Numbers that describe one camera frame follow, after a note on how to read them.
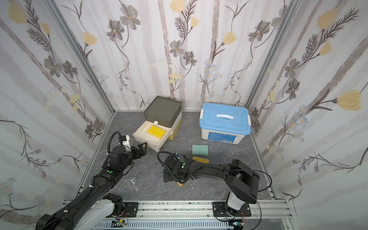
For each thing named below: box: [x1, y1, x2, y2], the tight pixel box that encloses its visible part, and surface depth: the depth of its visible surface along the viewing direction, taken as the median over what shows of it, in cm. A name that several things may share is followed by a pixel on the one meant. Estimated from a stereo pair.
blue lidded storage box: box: [198, 102, 252, 145], surface depth 95 cm
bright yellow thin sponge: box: [146, 124, 166, 140], surface depth 98 cm
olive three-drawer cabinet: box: [143, 95, 183, 141], surface depth 100 cm
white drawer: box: [132, 120, 173, 152], surface depth 97 cm
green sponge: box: [191, 144, 209, 156], surface depth 98 cm
